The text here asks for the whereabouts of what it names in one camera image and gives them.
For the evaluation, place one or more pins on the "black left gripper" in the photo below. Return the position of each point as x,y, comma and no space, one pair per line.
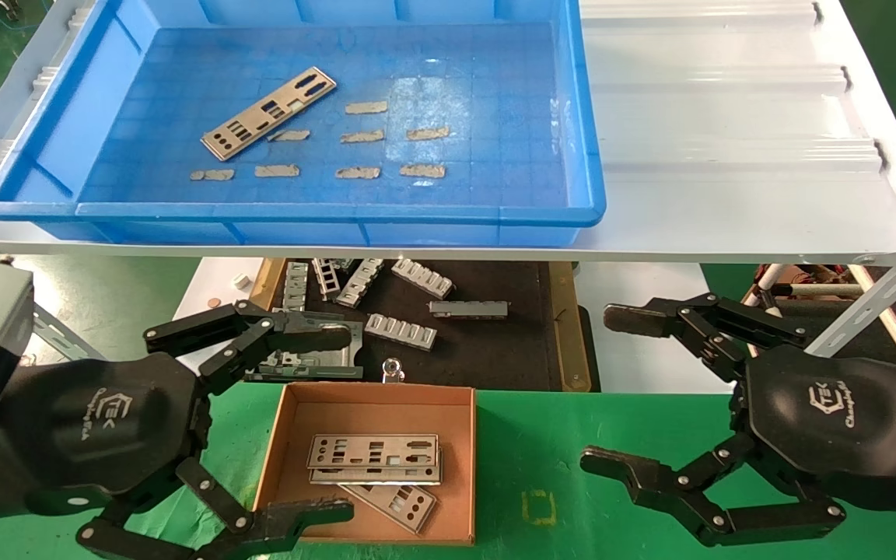
106,428

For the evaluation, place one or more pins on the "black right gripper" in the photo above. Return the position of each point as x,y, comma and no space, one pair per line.
829,420

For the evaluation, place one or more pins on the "silver IO shield plate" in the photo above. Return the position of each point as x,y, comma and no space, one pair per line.
386,476
393,505
355,459
257,134

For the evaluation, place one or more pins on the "open brown cardboard box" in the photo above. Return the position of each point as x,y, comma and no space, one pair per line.
292,451

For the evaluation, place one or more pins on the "large blue plastic tray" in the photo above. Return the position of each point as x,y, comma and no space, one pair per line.
456,78

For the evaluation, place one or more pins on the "small silver metal knob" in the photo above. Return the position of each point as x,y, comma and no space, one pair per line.
393,372

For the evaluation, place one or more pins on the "green table cloth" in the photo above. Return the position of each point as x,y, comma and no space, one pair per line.
526,435

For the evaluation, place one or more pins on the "black work mat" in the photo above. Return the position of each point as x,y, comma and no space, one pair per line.
495,350

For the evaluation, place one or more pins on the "gray tape strip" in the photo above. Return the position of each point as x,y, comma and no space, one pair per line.
366,107
362,137
289,135

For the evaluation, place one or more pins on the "white metal shelf rack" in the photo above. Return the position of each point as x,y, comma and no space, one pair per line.
728,117

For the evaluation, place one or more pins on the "large silver sheet-metal bracket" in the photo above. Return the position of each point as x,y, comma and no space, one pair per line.
316,365

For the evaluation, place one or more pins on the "silver slotted metal bracket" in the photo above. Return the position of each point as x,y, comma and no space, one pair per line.
422,279
468,309
360,283
325,280
400,332
296,288

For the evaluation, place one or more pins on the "white tube frame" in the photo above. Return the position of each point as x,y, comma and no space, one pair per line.
821,289

